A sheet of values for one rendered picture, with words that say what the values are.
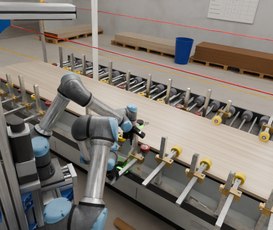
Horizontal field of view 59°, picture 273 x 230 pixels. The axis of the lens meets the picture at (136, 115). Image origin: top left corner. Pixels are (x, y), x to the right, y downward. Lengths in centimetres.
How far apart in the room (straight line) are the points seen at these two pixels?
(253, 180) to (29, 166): 152
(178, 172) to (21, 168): 133
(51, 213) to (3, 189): 22
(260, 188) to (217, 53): 586
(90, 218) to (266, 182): 138
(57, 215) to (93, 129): 39
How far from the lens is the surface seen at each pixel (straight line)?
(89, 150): 140
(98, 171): 112
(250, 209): 210
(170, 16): 930
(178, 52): 739
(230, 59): 747
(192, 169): 177
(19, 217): 132
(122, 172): 186
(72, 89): 137
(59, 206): 114
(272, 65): 739
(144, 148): 204
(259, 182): 203
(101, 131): 114
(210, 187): 209
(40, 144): 150
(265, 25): 853
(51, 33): 931
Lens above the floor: 213
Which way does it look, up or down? 29 degrees down
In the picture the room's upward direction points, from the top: 4 degrees clockwise
